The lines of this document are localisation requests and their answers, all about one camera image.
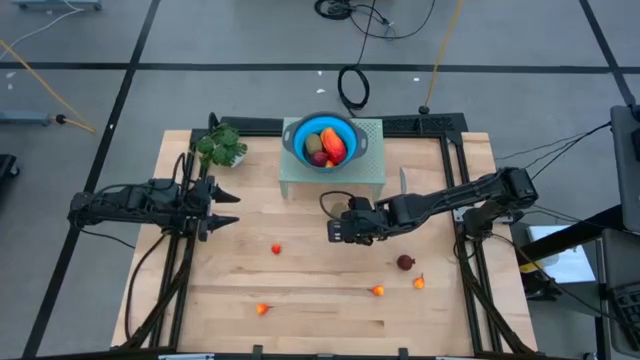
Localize black right gripper cable loop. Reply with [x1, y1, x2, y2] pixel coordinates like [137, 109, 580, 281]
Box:
[318, 189, 359, 221]

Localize white box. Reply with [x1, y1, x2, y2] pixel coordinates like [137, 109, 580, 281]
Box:
[527, 224, 599, 285]

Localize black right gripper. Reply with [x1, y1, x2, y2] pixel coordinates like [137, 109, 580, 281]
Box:
[326, 195, 396, 246]

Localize black coiled power cable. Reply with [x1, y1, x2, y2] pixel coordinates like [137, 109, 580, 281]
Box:
[336, 24, 377, 112]

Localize pale potato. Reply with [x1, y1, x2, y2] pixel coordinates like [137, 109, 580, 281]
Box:
[304, 132, 324, 156]

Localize red orange mango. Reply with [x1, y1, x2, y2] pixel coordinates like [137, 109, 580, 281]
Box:
[319, 126, 348, 166]

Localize grey desk panel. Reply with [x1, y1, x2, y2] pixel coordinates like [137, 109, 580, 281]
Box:
[609, 103, 640, 234]

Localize pale green perforated metal stand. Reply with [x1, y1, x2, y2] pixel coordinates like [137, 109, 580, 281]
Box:
[277, 117, 387, 203]

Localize black desk cables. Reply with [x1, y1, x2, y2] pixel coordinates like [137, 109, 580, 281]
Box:
[494, 119, 614, 187]

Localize yellow cable with black plug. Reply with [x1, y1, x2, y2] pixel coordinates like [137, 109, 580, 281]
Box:
[422, 0, 465, 115]
[0, 39, 97, 135]

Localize white floor cable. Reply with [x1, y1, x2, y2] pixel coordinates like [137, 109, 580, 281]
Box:
[0, 7, 84, 49]

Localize grey floor stand base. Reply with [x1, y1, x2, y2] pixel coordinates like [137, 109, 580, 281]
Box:
[10, 0, 103, 12]
[0, 111, 54, 126]

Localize black aluminium table frame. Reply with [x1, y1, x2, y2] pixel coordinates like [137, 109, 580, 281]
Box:
[110, 111, 541, 360]

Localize black tangled cable bundle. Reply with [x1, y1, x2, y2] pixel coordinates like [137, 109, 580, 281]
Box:
[313, 0, 437, 41]

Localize green plant in white pot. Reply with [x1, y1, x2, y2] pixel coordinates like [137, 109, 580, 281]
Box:
[193, 123, 249, 170]

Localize black wheeled cart base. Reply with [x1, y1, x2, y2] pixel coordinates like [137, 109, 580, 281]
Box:
[0, 153, 21, 180]

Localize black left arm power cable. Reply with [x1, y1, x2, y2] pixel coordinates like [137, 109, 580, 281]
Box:
[123, 232, 169, 342]

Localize grey laptop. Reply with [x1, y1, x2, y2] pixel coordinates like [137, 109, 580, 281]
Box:
[598, 227, 640, 359]

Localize black desk beam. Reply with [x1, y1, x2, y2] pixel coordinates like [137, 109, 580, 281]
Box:
[514, 204, 626, 261]

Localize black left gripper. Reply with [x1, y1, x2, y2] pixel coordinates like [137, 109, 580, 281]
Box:
[184, 172, 242, 244]

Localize blue grey collapsible colander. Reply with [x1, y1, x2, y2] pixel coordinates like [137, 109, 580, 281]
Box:
[282, 110, 371, 175]

